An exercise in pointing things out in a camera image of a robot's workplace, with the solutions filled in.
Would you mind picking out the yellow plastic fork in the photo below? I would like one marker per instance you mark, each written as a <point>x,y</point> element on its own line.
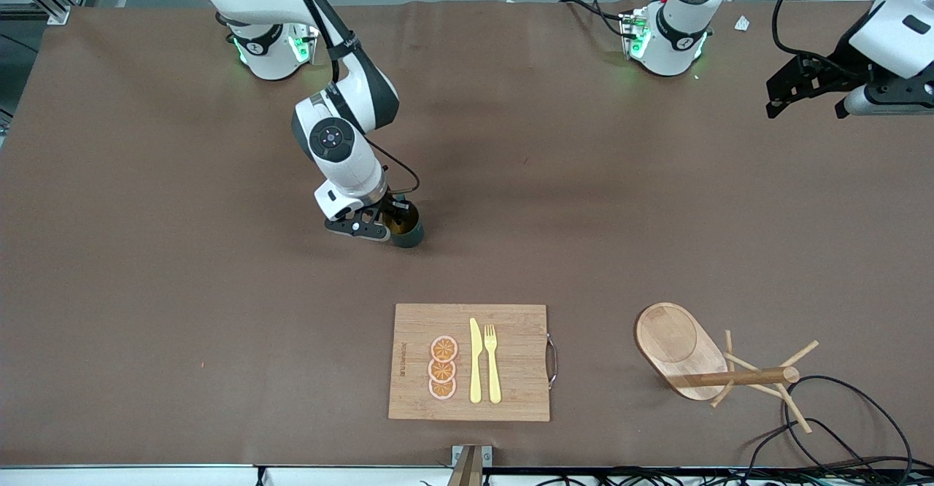
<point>493,376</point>

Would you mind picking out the dark green cup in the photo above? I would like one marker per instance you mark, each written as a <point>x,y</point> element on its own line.
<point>410,234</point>

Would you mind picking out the wooden mug tree stand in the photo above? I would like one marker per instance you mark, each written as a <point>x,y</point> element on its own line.
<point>675,340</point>

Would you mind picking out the orange slice toy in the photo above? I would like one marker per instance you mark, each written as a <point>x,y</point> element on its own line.
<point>441,370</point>
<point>444,349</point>

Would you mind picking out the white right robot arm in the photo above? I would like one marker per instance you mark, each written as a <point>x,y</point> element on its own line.
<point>343,157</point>

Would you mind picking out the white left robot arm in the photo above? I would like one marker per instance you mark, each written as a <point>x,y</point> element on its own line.
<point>678,33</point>

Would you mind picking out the white table edge rail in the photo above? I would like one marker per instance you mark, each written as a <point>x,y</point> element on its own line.
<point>131,476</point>

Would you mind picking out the metal bracket with wooden bar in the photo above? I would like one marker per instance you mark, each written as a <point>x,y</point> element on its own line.
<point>471,464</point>

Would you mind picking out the white paper scrap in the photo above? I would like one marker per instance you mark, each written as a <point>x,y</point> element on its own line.
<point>742,23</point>

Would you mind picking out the yellow plastic knife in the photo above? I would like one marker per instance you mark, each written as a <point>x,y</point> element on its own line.
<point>476,369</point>

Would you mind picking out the brown table cloth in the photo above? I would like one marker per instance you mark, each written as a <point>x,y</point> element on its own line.
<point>219,289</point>

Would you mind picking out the wooden cutting board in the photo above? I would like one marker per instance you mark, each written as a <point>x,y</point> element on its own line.
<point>511,369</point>

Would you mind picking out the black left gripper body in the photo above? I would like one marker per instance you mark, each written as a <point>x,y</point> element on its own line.
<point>834,67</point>

